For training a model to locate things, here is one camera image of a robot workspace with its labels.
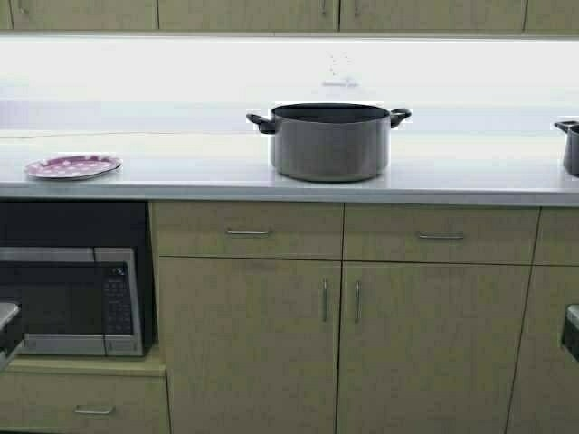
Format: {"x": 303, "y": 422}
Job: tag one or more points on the large dark grey cooking pot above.
{"x": 330, "y": 142}

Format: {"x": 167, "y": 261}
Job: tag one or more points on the cabinet door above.
{"x": 428, "y": 348}
{"x": 89, "y": 15}
{"x": 545, "y": 395}
{"x": 552, "y": 17}
{"x": 250, "y": 344}
{"x": 432, "y": 16}
{"x": 250, "y": 16}

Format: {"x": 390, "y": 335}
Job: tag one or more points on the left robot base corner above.
{"x": 12, "y": 333}

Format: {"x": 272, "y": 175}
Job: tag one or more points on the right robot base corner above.
{"x": 570, "y": 335}

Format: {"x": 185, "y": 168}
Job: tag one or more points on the small dark pot at right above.
{"x": 571, "y": 154}

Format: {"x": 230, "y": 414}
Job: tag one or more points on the left top wooden drawer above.
{"x": 260, "y": 230}

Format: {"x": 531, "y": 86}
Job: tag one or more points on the wooden drawer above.
{"x": 82, "y": 403}
{"x": 260, "y": 230}
{"x": 446, "y": 234}

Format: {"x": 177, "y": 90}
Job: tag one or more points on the right top wooden drawer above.
{"x": 446, "y": 234}

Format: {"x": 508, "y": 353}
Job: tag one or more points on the pink polka dot plate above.
{"x": 73, "y": 167}

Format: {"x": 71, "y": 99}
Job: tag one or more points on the stainless steel microwave oven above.
{"x": 75, "y": 301}

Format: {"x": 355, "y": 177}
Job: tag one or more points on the bottom left wooden drawer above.
{"x": 82, "y": 403}

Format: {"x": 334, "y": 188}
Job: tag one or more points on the white wall power outlet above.
{"x": 340, "y": 71}

